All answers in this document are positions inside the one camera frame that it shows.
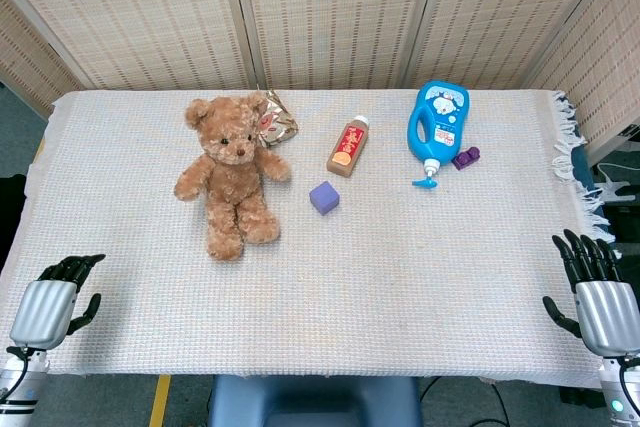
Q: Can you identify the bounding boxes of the brown teddy bear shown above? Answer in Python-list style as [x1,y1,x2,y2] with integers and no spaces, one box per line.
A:
[173,95,293,262]

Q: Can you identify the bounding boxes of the black floor cable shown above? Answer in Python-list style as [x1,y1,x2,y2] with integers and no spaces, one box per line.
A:
[419,376,509,427]

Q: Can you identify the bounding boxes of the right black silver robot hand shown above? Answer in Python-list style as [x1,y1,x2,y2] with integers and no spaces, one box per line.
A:
[542,229,640,358]

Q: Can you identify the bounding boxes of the blue pump bottle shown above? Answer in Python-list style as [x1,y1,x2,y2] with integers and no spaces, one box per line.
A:
[407,79,471,189]

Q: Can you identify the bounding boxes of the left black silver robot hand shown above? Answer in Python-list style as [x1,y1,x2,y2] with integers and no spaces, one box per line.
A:
[8,253,107,351]

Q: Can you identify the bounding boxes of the blue table frame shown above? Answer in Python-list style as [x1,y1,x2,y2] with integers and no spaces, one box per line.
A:
[569,144,609,231]

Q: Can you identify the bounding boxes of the shiny snack packet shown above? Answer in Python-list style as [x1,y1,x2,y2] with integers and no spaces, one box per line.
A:
[254,89,300,149]

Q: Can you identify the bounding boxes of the white woven tablecloth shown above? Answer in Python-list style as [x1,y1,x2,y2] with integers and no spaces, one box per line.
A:
[0,89,624,391]

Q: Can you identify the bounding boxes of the purple foam cube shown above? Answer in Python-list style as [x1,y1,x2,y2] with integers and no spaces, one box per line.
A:
[308,180,342,217]

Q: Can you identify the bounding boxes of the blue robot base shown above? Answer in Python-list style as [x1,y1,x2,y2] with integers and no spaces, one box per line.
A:
[207,375,421,427]

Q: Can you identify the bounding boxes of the woven bamboo folding screen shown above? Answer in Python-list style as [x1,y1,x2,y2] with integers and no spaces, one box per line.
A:
[0,0,640,166]

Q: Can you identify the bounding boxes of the brown juice bottle red label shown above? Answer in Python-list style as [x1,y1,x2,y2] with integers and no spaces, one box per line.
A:
[326,115,372,179]

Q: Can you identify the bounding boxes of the purple toy brick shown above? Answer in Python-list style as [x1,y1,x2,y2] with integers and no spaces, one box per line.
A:
[451,146,481,170]

